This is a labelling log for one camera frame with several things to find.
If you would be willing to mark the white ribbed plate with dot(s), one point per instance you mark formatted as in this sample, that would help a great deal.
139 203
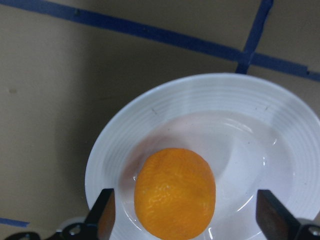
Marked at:
254 134

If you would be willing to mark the orange fruit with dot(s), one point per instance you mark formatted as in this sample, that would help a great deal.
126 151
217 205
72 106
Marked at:
175 194

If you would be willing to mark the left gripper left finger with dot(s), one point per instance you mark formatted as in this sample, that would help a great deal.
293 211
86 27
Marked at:
101 218

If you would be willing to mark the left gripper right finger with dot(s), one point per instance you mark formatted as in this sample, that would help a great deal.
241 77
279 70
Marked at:
273 218

